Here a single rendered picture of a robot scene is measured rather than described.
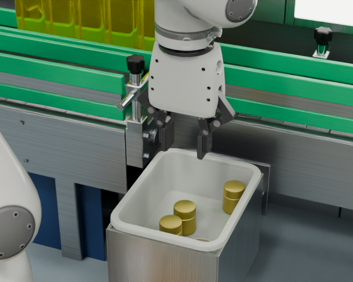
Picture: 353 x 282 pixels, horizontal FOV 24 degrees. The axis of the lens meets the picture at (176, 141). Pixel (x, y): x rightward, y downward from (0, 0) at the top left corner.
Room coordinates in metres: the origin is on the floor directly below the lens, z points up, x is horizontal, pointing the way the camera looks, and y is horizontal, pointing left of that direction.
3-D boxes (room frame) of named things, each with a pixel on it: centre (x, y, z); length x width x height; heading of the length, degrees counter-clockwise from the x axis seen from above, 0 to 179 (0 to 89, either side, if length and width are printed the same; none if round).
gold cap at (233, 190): (1.05, -0.09, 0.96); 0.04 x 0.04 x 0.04
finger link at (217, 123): (0.99, -0.05, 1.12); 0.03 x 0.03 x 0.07; 68
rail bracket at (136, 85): (1.13, 0.05, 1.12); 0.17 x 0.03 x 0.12; 159
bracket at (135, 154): (1.15, 0.05, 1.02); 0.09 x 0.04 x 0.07; 159
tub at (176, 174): (1.00, -0.02, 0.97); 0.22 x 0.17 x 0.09; 159
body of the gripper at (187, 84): (1.00, -0.01, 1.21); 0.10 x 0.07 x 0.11; 68
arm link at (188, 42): (1.00, -0.01, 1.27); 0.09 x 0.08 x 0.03; 68
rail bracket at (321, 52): (1.23, -0.24, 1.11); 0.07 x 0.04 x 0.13; 159
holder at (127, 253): (1.02, -0.03, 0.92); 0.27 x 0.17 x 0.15; 159
